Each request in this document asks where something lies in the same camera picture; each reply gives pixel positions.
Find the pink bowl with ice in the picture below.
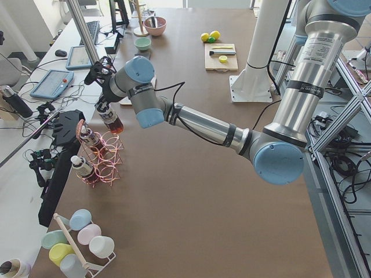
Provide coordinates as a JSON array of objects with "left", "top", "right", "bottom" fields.
[{"left": 144, "top": 16, "right": 167, "bottom": 36}]

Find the light blue plastic cup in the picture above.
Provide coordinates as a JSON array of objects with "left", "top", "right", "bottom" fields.
[{"left": 60, "top": 254, "right": 88, "bottom": 278}]

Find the white wire cup rack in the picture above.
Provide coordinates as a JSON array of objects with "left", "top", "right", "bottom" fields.
[{"left": 53, "top": 213, "right": 117, "bottom": 277}]

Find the black bar device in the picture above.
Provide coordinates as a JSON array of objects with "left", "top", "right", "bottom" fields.
[{"left": 38, "top": 109, "right": 85, "bottom": 227}]

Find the tea bottle rack front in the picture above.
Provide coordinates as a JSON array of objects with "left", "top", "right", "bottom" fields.
[{"left": 70, "top": 155, "right": 99, "bottom": 184}]

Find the steel muddler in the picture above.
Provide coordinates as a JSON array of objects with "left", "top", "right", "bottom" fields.
[{"left": 209, "top": 49, "right": 236, "bottom": 56}]

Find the lemon near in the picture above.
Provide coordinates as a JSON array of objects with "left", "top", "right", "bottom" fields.
[{"left": 201, "top": 33, "right": 210, "bottom": 42}]

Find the white plastic cup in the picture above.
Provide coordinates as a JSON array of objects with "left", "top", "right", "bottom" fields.
[{"left": 89, "top": 236, "right": 115, "bottom": 258}]

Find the black keyboard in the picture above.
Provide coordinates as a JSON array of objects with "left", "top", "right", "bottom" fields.
[{"left": 86, "top": 21, "right": 100, "bottom": 45}]

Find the teach pendant near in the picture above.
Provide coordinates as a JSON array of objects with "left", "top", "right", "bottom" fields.
[{"left": 30, "top": 70, "right": 74, "bottom": 100}]

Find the half lemon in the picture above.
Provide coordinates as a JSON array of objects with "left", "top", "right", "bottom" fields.
[{"left": 219, "top": 56, "right": 228, "bottom": 63}]

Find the green bowl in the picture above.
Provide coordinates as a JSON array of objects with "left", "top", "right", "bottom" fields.
[{"left": 134, "top": 37, "right": 152, "bottom": 51}]

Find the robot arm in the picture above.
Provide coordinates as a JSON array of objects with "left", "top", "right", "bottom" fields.
[{"left": 100, "top": 1, "right": 370, "bottom": 185}]

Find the yellow plastic cup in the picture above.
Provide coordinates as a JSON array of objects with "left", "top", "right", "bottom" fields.
[{"left": 49, "top": 243, "right": 75, "bottom": 266}]

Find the lemon far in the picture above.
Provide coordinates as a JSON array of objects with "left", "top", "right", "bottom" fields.
[{"left": 210, "top": 30, "right": 220, "bottom": 40}]

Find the green plastic cup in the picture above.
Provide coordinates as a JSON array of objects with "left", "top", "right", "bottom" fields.
[{"left": 41, "top": 230, "right": 68, "bottom": 250}]

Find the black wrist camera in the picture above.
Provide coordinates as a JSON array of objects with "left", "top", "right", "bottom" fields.
[{"left": 84, "top": 56, "right": 117, "bottom": 87}]

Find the teach pendant far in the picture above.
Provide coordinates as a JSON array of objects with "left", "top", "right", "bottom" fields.
[{"left": 66, "top": 46, "right": 92, "bottom": 71}]

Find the pink plastic cup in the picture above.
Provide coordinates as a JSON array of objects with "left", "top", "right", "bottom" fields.
[{"left": 77, "top": 224, "right": 101, "bottom": 245}]

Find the metal ice scoop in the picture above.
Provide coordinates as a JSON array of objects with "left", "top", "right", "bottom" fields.
[{"left": 146, "top": 16, "right": 158, "bottom": 28}]

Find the tea bottle rack back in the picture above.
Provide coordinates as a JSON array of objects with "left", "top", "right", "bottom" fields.
[{"left": 80, "top": 125, "right": 103, "bottom": 152}]

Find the grey folded cloth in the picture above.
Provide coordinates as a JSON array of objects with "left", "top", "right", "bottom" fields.
[{"left": 134, "top": 51, "right": 151, "bottom": 59}]

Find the black water bottle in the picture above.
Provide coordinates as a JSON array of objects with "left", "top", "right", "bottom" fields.
[{"left": 1, "top": 85, "right": 33, "bottom": 118}]

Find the copper wire bottle rack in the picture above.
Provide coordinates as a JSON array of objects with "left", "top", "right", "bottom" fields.
[{"left": 74, "top": 119, "right": 124, "bottom": 186}]

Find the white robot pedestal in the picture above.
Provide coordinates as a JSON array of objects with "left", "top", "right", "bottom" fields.
[{"left": 230, "top": 0, "right": 291, "bottom": 103}]

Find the teach pendant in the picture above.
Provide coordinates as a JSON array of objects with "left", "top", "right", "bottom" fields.
[
  {"left": 30, "top": 70, "right": 74, "bottom": 100},
  {"left": 66, "top": 46, "right": 92, "bottom": 71}
]

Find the tea bottle rack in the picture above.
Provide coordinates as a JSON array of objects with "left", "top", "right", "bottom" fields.
[
  {"left": 70, "top": 155, "right": 99, "bottom": 184},
  {"left": 97, "top": 104, "right": 123, "bottom": 134},
  {"left": 80, "top": 125, "right": 103, "bottom": 152}
]

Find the aluminium frame post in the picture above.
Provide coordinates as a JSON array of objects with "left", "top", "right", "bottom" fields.
[{"left": 66, "top": 0, "right": 106, "bottom": 65}]

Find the cream serving tray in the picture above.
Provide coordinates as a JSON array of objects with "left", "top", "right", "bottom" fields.
[{"left": 119, "top": 97, "right": 132, "bottom": 106}]

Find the yellow plastic knife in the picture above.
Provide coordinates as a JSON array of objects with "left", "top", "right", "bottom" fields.
[{"left": 212, "top": 45, "right": 233, "bottom": 49}]

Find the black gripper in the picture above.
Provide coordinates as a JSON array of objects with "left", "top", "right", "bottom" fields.
[{"left": 97, "top": 78, "right": 116, "bottom": 112}]

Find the wooden cup tree stand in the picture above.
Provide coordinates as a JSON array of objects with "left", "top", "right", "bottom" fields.
[{"left": 130, "top": 0, "right": 149, "bottom": 37}]

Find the computer mouse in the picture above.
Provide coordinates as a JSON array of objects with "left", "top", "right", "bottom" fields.
[{"left": 54, "top": 49, "right": 67, "bottom": 57}]

